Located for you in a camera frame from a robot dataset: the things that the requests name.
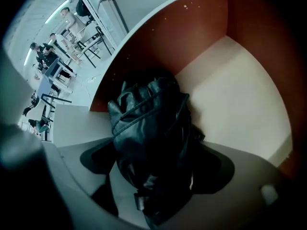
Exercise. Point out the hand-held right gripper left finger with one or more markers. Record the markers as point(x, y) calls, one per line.
point(79, 176)

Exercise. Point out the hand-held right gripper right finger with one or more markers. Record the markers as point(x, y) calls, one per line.
point(251, 181)

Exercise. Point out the white drawer with brown inside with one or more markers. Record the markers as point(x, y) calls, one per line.
point(235, 99)

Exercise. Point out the grey-green chair with black legs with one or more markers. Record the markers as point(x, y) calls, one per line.
point(90, 30)
point(56, 98)

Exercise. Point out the blue table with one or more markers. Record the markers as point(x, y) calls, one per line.
point(45, 85)

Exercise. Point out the long ceiling lamp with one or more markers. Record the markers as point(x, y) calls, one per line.
point(57, 11)
point(28, 56)

